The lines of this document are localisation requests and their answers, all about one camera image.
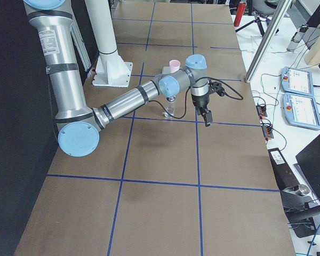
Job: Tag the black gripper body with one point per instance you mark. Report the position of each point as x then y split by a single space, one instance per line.
200 101

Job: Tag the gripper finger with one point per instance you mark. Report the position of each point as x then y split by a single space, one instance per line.
200 111
207 116

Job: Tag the clear glass sauce bottle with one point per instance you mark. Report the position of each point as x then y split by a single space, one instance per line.
170 107

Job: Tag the pink plastic cup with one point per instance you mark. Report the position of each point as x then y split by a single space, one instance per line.
174 65

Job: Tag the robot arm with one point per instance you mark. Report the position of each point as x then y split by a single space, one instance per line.
79 125

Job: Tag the orange black connector block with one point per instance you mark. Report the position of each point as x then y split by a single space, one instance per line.
262 111

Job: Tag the lower blue teach pendant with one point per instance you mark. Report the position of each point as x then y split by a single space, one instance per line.
301 110

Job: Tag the blue teach pendant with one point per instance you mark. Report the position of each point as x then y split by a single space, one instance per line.
301 110
297 81

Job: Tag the upper blue teach pendant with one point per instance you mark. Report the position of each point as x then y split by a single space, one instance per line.
297 81

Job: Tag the black power adapter box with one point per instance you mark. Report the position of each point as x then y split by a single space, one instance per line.
284 176

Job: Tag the black tripod rod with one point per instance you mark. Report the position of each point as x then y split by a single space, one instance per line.
258 19

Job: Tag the red cylinder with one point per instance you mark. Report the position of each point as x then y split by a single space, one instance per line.
239 14

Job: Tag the black computer monitor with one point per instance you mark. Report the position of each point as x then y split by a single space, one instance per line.
309 162

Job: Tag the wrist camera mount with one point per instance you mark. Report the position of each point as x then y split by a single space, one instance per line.
216 87

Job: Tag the aluminium frame post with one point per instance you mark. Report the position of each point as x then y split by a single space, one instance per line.
267 37

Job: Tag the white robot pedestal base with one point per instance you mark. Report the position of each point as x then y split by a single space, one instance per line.
111 70

